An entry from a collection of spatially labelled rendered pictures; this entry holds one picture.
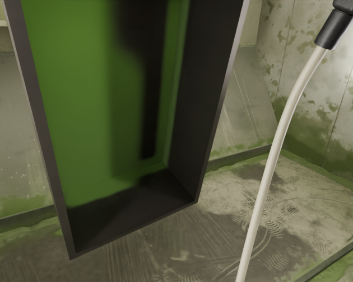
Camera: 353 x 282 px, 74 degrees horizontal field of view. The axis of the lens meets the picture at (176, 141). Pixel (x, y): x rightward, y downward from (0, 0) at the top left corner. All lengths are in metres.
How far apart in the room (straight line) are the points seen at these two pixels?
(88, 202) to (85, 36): 0.71
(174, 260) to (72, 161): 0.80
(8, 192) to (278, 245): 1.73
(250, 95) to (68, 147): 2.01
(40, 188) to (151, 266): 0.90
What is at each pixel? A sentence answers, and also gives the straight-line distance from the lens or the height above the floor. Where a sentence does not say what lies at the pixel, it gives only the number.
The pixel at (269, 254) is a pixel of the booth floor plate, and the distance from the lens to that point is 1.63.
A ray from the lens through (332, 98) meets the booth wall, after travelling 2.46.
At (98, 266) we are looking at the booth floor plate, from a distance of 1.54.
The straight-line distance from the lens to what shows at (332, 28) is 0.40.
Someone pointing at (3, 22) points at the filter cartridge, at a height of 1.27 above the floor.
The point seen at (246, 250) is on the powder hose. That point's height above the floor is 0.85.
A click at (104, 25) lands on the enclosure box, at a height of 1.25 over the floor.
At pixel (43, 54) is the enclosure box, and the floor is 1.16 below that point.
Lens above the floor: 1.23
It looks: 25 degrees down
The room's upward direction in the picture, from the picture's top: straight up
